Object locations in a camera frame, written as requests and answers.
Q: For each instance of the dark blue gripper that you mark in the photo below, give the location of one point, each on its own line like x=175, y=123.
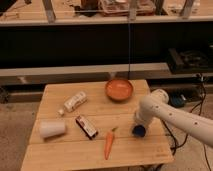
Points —
x=139, y=131

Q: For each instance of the orange carrot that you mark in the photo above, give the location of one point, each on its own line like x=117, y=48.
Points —
x=108, y=143

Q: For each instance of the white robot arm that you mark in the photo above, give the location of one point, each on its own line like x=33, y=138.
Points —
x=155, y=104

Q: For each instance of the orange bowl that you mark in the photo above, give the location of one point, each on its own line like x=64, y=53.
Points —
x=118, y=89

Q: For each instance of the dark chocolate bar wrapper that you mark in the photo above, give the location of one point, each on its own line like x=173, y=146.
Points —
x=88, y=128

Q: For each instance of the white plastic bottle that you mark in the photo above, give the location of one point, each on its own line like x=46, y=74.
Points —
x=73, y=102

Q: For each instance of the black box on shelf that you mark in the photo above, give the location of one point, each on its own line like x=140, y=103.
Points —
x=190, y=61

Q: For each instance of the wooden shelf rack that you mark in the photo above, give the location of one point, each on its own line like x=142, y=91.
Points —
x=102, y=12

